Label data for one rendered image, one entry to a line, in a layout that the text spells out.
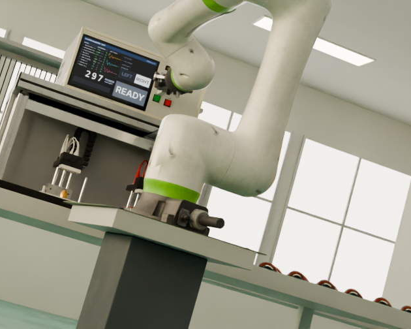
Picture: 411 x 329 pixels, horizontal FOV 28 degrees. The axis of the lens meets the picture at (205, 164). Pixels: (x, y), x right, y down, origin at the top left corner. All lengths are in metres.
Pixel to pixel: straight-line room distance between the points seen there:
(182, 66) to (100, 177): 0.62
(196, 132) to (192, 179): 0.10
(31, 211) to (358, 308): 0.96
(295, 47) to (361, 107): 8.24
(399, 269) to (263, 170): 4.62
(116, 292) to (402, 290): 4.74
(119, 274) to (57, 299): 7.22
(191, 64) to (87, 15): 7.00
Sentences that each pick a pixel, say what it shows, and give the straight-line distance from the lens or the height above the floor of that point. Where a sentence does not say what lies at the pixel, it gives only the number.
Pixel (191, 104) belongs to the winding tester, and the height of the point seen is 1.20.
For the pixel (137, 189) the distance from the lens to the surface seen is 2.47.
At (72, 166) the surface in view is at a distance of 2.44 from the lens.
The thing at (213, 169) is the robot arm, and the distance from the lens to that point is 1.78.
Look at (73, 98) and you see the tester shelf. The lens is 2.52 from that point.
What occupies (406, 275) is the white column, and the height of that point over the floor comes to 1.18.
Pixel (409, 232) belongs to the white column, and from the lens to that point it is 6.41.
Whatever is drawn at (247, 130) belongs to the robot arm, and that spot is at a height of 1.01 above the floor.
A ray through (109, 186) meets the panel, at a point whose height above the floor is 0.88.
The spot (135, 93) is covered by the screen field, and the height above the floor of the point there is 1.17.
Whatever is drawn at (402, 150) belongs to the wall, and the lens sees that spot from 10.31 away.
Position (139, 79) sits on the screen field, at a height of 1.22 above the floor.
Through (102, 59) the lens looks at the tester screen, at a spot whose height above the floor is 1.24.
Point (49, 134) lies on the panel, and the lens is 2.65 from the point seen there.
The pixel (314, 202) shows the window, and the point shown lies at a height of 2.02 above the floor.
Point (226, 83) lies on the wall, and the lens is 9.42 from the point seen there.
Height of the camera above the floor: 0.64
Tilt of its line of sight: 9 degrees up
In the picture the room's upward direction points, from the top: 16 degrees clockwise
